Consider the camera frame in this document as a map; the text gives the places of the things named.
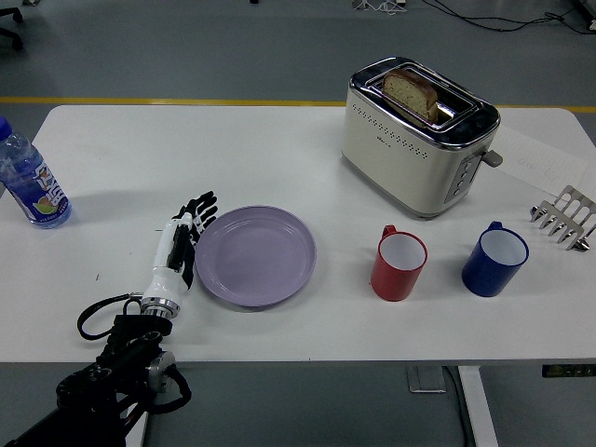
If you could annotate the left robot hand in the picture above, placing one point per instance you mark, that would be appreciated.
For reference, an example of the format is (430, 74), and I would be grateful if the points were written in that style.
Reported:
(163, 284)

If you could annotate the purple plate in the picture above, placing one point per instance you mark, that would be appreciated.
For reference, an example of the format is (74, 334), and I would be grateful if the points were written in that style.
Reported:
(256, 256)

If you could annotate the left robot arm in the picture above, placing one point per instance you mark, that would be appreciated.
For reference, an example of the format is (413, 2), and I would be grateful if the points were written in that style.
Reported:
(125, 354)

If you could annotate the white table leg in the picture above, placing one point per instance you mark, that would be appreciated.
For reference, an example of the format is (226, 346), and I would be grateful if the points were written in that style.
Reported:
(139, 432)
(477, 410)

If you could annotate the plastic water bottle blue label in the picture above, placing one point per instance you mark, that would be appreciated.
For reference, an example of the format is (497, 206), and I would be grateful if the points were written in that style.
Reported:
(28, 181)

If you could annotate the red mug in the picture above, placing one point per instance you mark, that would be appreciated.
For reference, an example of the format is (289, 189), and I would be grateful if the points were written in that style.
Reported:
(393, 279)

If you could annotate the cream and chrome toaster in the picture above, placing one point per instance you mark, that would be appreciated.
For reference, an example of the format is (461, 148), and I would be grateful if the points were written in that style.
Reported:
(396, 167)

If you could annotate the grey box under table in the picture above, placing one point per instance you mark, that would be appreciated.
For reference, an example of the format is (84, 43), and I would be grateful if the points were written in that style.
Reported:
(426, 379)

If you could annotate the black office chair base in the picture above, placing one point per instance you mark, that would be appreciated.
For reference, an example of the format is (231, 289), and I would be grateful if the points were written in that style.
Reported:
(11, 37)

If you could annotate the bread slice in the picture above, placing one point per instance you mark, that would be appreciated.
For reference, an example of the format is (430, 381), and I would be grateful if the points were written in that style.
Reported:
(412, 90)

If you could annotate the blue mug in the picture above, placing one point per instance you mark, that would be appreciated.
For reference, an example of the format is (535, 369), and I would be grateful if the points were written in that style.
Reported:
(484, 277)

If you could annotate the white stand base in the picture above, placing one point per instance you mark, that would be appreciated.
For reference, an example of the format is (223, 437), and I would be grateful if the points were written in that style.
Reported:
(368, 4)

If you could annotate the white paper sheet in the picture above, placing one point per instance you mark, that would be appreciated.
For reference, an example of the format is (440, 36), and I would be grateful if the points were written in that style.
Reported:
(535, 153)

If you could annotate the metal toast rack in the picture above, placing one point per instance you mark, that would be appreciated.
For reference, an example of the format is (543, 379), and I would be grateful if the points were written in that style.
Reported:
(570, 212)

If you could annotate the table height control panel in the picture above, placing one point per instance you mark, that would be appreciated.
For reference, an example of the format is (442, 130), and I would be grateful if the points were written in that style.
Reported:
(568, 371)

